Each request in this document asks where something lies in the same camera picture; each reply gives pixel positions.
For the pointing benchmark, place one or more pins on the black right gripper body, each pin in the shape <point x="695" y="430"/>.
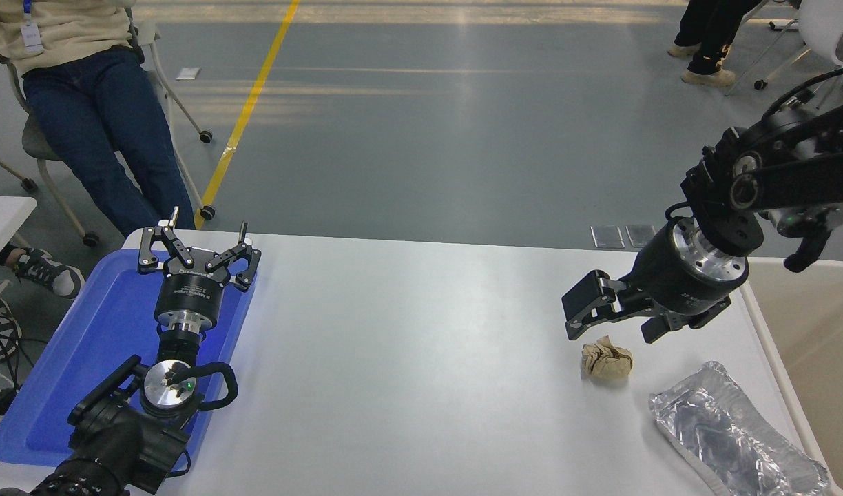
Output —
<point x="662" y="275"/>

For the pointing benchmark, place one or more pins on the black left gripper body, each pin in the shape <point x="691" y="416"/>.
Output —
<point x="187" y="296"/>

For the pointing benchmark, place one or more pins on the silver foil tray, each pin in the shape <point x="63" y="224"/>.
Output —
<point x="724" y="434"/>

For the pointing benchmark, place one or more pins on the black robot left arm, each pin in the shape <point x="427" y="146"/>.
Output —
<point x="118" y="441"/>

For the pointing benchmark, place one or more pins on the metal floor plate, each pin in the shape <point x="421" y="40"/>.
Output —
<point x="607" y="237"/>
<point x="642" y="235"/>

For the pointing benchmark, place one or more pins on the crumpled tan paper ball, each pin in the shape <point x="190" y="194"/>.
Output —
<point x="606" y="362"/>

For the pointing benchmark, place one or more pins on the blue plastic tray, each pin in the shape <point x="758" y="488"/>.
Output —
<point x="84" y="344"/>

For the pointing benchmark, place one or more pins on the person's foot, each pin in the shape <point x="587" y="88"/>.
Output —
<point x="46" y="272"/>

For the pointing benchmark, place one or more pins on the seated person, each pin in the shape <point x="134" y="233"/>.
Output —
<point x="105" y="103"/>

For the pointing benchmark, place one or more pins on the wheeled office chair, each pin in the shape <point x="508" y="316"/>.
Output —
<point x="39" y="145"/>

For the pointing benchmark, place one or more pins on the large pale bin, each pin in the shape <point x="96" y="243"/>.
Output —
<point x="814" y="331"/>

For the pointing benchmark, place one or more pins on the small white table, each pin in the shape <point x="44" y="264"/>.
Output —
<point x="1" y="220"/>

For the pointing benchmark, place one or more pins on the white chair with metal legs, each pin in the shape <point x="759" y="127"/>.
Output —
<point x="824" y="21"/>

